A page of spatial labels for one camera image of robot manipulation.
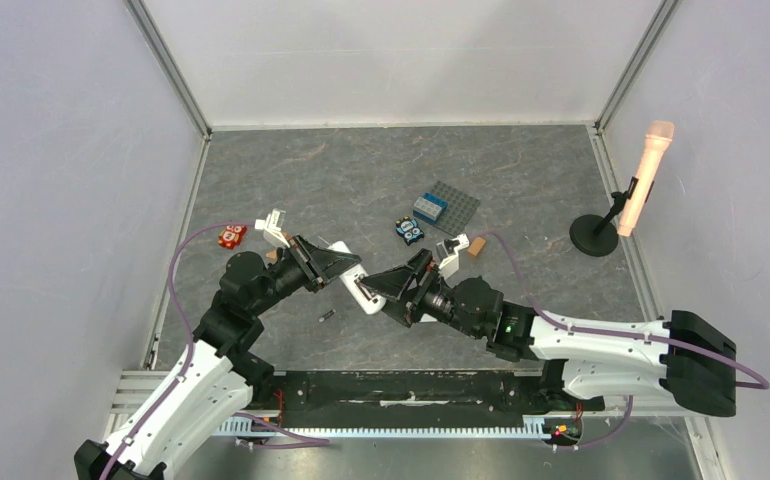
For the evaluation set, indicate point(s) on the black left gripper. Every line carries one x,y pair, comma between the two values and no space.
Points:
307,256

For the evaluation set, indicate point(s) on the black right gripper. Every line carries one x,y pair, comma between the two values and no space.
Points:
417,291

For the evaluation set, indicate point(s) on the white remote control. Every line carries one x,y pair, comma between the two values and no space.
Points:
370,302

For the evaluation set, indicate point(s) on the black battery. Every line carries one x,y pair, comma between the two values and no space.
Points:
326,316

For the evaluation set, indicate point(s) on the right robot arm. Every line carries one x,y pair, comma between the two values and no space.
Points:
684,357

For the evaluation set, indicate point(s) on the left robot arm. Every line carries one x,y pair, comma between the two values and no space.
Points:
217,375

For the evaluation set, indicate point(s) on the large wooden block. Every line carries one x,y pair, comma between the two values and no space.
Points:
272,256

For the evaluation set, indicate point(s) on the small brown wooden block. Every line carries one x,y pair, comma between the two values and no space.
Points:
476,246

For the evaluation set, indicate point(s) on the grey lego brick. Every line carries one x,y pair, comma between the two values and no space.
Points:
419,211

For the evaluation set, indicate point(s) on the red owl toy block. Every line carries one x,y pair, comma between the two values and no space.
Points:
232,236

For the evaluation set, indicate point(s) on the blue lego brick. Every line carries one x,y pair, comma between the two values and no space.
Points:
436,200

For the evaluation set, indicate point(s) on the grey lego baseplate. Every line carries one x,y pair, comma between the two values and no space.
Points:
460,208

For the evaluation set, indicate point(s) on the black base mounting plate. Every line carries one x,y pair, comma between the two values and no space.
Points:
414,398

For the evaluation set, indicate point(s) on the black microphone stand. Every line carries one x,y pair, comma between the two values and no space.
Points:
596,235

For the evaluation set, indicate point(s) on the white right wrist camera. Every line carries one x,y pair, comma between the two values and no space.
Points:
448,253

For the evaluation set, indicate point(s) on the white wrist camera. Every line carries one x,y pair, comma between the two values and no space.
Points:
271,228
448,253

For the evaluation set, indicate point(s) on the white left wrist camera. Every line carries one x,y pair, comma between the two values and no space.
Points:
271,228

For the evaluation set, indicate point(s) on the white cable duct strip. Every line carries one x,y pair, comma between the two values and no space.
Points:
532,428

